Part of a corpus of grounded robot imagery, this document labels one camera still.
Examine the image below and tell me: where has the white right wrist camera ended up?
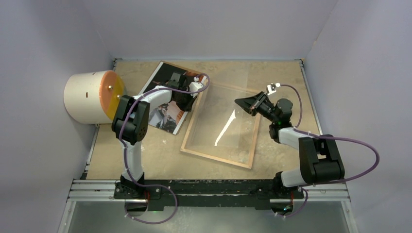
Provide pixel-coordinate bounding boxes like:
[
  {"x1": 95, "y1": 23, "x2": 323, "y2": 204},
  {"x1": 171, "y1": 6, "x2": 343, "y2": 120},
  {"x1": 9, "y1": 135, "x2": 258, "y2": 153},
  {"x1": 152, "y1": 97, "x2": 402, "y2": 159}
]
[{"x1": 266, "y1": 83, "x2": 281, "y2": 96}]

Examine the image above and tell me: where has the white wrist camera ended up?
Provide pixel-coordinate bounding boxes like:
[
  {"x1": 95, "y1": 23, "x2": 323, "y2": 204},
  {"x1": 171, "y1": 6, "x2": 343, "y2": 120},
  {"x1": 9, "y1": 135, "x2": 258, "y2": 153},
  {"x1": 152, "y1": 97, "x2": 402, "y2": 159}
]
[
  {"x1": 189, "y1": 77, "x2": 204, "y2": 97},
  {"x1": 266, "y1": 83, "x2": 281, "y2": 96}
]

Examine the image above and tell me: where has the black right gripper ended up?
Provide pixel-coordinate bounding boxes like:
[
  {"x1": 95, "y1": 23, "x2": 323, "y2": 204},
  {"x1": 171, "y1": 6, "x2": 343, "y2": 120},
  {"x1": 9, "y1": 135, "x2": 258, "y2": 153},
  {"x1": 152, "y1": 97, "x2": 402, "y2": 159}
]
[{"x1": 235, "y1": 91, "x2": 278, "y2": 123}]

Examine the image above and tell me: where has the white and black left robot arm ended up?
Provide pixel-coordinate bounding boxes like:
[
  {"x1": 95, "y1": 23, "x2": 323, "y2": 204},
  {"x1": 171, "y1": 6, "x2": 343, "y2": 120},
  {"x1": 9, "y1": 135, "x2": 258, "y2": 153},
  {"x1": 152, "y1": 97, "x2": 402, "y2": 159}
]
[{"x1": 111, "y1": 73, "x2": 210, "y2": 199}]

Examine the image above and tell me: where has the white cylinder with orange lid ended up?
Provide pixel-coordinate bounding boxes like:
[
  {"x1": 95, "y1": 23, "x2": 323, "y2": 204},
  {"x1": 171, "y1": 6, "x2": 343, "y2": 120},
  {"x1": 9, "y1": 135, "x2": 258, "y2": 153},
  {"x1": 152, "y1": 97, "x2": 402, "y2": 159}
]
[{"x1": 64, "y1": 70, "x2": 126, "y2": 124}]

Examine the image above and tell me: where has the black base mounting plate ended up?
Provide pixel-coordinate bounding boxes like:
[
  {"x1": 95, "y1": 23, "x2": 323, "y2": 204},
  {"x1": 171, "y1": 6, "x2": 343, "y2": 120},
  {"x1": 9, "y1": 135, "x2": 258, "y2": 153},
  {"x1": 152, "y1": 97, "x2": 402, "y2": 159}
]
[{"x1": 114, "y1": 179, "x2": 304, "y2": 211}]

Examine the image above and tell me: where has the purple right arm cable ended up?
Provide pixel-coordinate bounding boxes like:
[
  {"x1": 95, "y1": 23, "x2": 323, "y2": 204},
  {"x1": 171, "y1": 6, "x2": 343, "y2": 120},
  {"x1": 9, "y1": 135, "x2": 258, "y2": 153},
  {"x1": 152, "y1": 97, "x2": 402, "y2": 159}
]
[{"x1": 272, "y1": 84, "x2": 380, "y2": 219}]

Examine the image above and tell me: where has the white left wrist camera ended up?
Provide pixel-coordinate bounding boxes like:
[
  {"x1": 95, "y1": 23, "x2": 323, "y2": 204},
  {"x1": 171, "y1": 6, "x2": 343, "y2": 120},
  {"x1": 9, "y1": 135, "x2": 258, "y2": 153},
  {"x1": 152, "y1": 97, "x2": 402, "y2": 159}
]
[{"x1": 189, "y1": 77, "x2": 204, "y2": 97}]

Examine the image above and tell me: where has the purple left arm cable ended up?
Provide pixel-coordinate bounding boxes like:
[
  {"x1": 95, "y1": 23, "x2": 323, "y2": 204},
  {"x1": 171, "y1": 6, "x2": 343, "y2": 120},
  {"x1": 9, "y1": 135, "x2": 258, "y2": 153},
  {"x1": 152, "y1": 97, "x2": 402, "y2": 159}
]
[{"x1": 118, "y1": 73, "x2": 211, "y2": 225}]

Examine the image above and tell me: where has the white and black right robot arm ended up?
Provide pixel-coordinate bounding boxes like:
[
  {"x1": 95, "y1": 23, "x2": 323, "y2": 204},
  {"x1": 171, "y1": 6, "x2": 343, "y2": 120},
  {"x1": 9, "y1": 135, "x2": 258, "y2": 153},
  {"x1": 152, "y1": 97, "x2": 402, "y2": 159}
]
[{"x1": 234, "y1": 92, "x2": 345, "y2": 198}]

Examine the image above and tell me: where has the wooden picture frame with glass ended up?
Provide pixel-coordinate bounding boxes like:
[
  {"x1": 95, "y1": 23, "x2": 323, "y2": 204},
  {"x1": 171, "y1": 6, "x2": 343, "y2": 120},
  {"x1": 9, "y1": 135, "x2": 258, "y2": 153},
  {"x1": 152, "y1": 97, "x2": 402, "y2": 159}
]
[{"x1": 180, "y1": 83, "x2": 260, "y2": 169}]

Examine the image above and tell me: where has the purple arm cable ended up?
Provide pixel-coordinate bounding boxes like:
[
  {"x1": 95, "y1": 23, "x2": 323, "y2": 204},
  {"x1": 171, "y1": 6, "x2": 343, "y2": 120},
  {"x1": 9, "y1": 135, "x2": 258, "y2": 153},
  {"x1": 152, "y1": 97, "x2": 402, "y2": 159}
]
[
  {"x1": 118, "y1": 73, "x2": 211, "y2": 225},
  {"x1": 272, "y1": 84, "x2": 380, "y2": 219}
]

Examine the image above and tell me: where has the aluminium extrusion rail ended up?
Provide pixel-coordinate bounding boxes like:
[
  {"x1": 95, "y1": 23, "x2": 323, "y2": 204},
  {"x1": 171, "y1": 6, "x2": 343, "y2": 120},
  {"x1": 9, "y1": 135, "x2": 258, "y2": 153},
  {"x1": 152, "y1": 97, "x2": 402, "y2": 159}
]
[{"x1": 68, "y1": 180, "x2": 350, "y2": 201}]

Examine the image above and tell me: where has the printed photo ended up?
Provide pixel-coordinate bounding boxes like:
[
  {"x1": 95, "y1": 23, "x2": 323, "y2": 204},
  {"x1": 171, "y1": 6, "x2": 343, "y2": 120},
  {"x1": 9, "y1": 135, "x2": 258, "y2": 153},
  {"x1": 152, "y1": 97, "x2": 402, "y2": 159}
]
[{"x1": 138, "y1": 61, "x2": 209, "y2": 135}]

